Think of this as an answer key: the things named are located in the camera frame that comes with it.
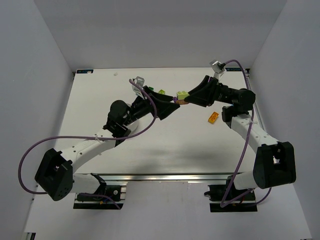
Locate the lime square lego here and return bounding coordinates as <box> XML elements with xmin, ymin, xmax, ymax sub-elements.
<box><xmin>158</xmin><ymin>89</ymin><xmax>166</xmax><ymax>95</ymax></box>

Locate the lime curved lego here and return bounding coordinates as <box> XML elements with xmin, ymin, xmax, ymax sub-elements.
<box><xmin>176</xmin><ymin>90</ymin><xmax>189</xmax><ymax>101</ymax></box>

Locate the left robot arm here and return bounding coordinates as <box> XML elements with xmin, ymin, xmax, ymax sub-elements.
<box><xmin>35</xmin><ymin>86</ymin><xmax>180</xmax><ymax>201</ymax></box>

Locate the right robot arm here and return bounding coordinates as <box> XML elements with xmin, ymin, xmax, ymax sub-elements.
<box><xmin>184</xmin><ymin>75</ymin><xmax>297</xmax><ymax>190</ymax></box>

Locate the white round divided container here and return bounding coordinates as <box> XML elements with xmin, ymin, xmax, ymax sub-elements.
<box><xmin>126</xmin><ymin>120</ymin><xmax>140</xmax><ymax>135</ymax></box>

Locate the right blue label sticker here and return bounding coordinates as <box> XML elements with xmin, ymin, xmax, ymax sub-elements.
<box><xmin>225</xmin><ymin>67</ymin><xmax>242</xmax><ymax>72</ymax></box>

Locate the blue label sticker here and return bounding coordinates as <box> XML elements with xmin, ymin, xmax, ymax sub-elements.
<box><xmin>225</xmin><ymin>67</ymin><xmax>242</xmax><ymax>72</ymax></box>
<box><xmin>76</xmin><ymin>69</ymin><xmax>94</xmax><ymax>74</ymax></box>

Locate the orange long lego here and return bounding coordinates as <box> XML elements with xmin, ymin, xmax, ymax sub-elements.
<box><xmin>207</xmin><ymin>112</ymin><xmax>219</xmax><ymax>124</ymax></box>

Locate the left blue label sticker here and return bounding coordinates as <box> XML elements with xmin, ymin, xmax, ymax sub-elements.
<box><xmin>76</xmin><ymin>69</ymin><xmax>94</xmax><ymax>74</ymax></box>

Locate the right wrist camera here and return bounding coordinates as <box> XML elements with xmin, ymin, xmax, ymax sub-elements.
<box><xmin>209</xmin><ymin>59</ymin><xmax>226</xmax><ymax>80</ymax></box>

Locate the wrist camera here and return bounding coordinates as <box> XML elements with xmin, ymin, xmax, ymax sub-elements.
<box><xmin>132</xmin><ymin>76</ymin><xmax>145</xmax><ymax>97</ymax></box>
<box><xmin>209</xmin><ymin>59</ymin><xmax>226</xmax><ymax>80</ymax></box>

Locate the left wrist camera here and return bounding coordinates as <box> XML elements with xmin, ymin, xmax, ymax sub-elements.
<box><xmin>132</xmin><ymin>76</ymin><xmax>145</xmax><ymax>97</ymax></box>

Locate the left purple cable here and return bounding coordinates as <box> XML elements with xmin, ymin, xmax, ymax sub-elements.
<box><xmin>18</xmin><ymin>78</ymin><xmax>159</xmax><ymax>195</ymax></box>

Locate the aluminium table rail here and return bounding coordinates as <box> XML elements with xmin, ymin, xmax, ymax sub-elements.
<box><xmin>99</xmin><ymin>173</ymin><xmax>232</xmax><ymax>182</ymax></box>

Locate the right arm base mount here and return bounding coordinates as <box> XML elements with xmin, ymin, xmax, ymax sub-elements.
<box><xmin>204</xmin><ymin>174</ymin><xmax>258</xmax><ymax>214</ymax></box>

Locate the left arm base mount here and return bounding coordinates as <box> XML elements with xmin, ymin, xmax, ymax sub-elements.
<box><xmin>71</xmin><ymin>173</ymin><xmax>125</xmax><ymax>210</ymax></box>

